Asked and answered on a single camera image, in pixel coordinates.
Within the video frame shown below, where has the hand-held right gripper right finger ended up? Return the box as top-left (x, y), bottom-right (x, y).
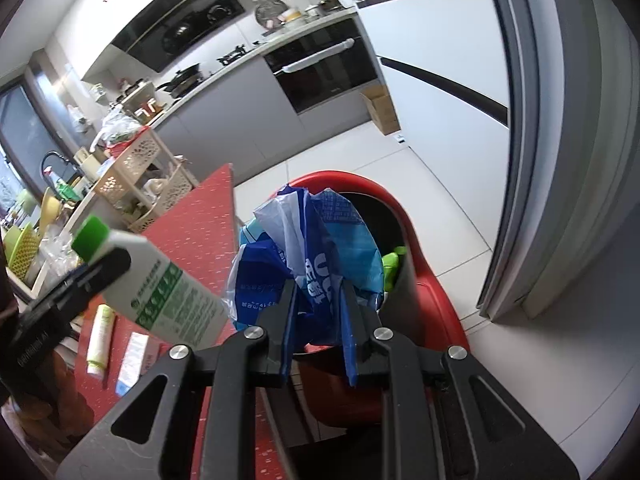
top-left (340, 277), bottom-right (581, 480)

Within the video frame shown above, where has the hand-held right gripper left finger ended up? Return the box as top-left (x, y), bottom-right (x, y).
top-left (55, 275), bottom-right (301, 480)

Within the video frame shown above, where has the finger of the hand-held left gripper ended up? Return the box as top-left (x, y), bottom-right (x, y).
top-left (20, 249), bottom-right (133, 331)

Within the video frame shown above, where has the green and white milk carton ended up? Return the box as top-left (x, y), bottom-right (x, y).
top-left (71, 216), bottom-right (233, 351)

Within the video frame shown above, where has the bright green wrapper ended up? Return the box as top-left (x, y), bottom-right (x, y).
top-left (381, 246), bottom-right (407, 291)

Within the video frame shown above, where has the blue and white plastic bag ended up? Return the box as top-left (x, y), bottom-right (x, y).
top-left (222, 186), bottom-right (386, 348)

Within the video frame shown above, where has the person's left hand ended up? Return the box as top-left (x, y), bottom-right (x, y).
top-left (15, 347), bottom-right (97, 456)

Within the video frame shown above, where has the green and white tube bottle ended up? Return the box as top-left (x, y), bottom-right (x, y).
top-left (86, 304), bottom-right (117, 381)

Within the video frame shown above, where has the green plastic basket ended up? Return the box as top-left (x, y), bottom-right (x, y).
top-left (0, 225), bottom-right (41, 281)

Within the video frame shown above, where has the red chair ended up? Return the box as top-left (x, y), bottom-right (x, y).
top-left (287, 170), bottom-right (473, 431)

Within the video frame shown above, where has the crumpled light blue packet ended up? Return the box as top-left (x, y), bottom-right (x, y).
top-left (114, 332), bottom-right (161, 396)

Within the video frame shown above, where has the black kitchen faucet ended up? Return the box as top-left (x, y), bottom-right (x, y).
top-left (40, 152), bottom-right (76, 186)

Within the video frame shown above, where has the beige storage cart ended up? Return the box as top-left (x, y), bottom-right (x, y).
top-left (92, 127), bottom-right (196, 233)

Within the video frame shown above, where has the kitchen window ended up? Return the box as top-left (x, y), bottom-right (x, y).
top-left (0, 85), bottom-right (51, 211)

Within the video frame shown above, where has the black wok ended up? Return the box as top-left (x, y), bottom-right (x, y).
top-left (157, 62), bottom-right (206, 98)

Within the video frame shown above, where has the cardboard box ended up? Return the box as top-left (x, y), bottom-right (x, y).
top-left (360, 85), bottom-right (401, 136)

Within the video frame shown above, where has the black built-in oven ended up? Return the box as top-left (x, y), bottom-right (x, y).
top-left (262, 17), bottom-right (381, 116)

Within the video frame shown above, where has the gas stove burner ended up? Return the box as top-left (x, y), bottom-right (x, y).
top-left (216, 45), bottom-right (248, 66)

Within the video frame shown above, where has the black range hood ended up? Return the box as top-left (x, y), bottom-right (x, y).
top-left (110, 0), bottom-right (246, 73)

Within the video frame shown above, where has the white fridge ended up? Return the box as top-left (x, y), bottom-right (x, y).
top-left (345, 0), bottom-right (513, 171)

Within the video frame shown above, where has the round grey patterned plate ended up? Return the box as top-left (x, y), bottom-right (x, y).
top-left (255, 0), bottom-right (288, 28)

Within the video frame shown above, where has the grey sliding door frame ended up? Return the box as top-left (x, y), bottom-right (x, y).
top-left (477, 0), bottom-right (640, 321)

